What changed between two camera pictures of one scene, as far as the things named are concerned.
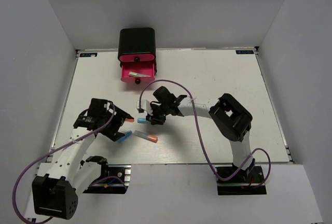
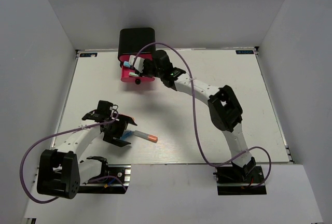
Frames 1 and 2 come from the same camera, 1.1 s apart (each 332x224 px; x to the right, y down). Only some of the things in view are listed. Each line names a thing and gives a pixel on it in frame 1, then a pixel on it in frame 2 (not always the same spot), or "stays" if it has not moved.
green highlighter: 136,74 stays
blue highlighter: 141,120 to 126,64
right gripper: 154,118 to 144,73
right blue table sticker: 245,52 stays
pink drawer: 136,58 stays
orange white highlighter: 146,136 stays
